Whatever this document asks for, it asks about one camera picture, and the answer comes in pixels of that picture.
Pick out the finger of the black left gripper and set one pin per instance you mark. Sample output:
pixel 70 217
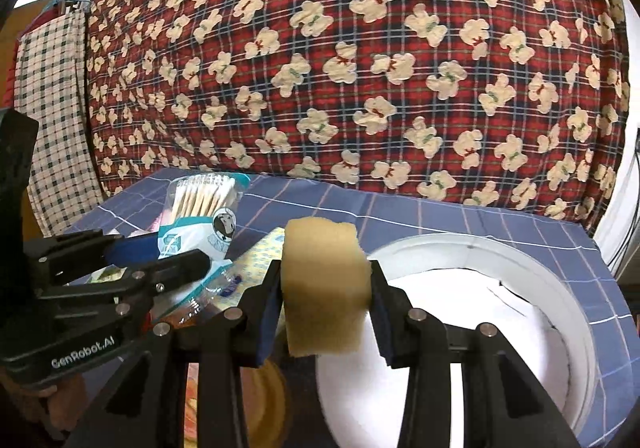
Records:
pixel 152 279
pixel 62 259

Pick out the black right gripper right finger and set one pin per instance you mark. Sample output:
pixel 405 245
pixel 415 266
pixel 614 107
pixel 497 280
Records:
pixel 503 403

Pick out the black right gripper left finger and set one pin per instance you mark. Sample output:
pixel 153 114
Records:
pixel 142 405

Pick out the yellow sponge block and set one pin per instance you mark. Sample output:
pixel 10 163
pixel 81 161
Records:
pixel 326 287

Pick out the left hand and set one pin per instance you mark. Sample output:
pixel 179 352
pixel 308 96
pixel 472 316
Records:
pixel 62 404

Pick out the blue checked bed sheet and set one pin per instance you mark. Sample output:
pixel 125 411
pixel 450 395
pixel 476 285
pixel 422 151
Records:
pixel 564 248

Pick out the cotton swab pack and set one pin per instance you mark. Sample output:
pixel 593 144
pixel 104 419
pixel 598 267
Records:
pixel 200 213

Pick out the yellow patterned tissue box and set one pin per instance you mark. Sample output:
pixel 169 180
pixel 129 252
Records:
pixel 247 271

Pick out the round yellow pink tin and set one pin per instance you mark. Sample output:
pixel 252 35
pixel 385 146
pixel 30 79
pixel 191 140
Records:
pixel 265 403

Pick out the green white checked cloth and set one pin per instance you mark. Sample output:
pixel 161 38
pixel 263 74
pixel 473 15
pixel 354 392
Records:
pixel 50 87

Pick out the red plaid bear quilt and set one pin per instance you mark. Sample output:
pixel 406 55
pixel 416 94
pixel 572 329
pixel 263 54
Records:
pixel 520 104

